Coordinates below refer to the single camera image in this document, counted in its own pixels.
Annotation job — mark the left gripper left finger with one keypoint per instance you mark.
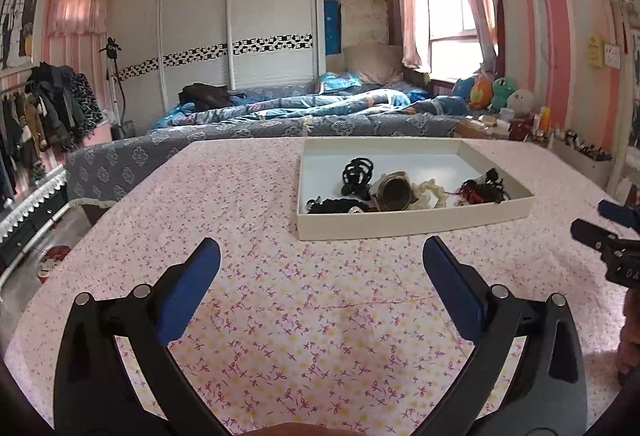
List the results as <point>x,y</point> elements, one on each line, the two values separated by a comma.
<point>93,394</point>

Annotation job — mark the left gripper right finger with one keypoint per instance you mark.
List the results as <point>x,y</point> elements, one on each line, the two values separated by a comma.
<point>525,374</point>

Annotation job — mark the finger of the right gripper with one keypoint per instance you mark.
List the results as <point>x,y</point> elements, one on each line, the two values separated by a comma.
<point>593,236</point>
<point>624,216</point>

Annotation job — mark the cream fluffy scrunchie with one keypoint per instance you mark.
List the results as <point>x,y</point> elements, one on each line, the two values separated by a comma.
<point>428,194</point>

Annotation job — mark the white band gold watch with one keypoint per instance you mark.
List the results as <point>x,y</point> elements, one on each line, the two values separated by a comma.
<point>392,192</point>

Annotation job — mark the black hair claw clip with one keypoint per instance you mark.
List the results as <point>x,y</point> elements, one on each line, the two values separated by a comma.
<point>356,178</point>

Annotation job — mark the black fuzzy scrunchie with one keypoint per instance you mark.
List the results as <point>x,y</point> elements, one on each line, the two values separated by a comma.
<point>337,206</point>

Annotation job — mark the person right hand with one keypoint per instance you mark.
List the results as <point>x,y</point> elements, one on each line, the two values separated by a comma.
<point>628,352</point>

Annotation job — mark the white desk organizer box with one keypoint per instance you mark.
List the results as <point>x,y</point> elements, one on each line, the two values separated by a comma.
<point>599,172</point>

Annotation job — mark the dark red round jar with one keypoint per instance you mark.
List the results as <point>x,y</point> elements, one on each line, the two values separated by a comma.
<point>520,129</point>

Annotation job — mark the orange bottle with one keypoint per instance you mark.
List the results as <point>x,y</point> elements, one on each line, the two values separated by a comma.
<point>544,120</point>

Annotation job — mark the white plush toy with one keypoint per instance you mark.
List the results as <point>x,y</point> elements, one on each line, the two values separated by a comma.
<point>521,102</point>

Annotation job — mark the green plush toy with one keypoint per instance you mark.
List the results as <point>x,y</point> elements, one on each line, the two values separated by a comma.
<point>502,89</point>

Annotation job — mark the orange plush toy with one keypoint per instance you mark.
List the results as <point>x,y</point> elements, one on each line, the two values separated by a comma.
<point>481,93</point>

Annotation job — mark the blue plush toy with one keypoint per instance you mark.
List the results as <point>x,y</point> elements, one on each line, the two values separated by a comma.
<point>463,87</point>

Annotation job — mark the pink floral table cloth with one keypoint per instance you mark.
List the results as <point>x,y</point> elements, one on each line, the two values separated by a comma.
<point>347,334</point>

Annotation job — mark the white shallow tray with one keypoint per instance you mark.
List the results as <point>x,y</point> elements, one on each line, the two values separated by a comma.
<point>481,192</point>

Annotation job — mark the black tripod stand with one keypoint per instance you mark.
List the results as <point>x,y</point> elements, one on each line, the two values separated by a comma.
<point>121,126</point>

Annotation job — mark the beige pillow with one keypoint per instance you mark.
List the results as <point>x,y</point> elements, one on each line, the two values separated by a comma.
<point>374,63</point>

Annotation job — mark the clothes rack with clothes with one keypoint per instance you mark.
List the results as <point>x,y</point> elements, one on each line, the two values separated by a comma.
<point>54,112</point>

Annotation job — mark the blue patterned quilt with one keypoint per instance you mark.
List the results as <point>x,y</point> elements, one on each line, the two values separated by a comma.
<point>341,96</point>

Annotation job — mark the black bag on bed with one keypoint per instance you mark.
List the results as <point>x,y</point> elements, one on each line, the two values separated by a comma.
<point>205,96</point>

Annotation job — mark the pink left curtain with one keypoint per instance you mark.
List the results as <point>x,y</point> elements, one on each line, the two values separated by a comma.
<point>77,17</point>

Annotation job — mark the white sliding wardrobe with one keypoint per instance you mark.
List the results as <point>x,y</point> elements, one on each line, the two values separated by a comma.
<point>240,45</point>

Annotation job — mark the framed black white picture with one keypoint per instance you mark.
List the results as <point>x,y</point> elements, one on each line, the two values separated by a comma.
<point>22,23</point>

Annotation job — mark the white wall socket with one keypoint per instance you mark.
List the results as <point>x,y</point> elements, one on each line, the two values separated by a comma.
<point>612,56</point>

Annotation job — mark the yellow wall box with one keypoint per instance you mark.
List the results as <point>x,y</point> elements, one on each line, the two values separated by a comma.
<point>595,48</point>

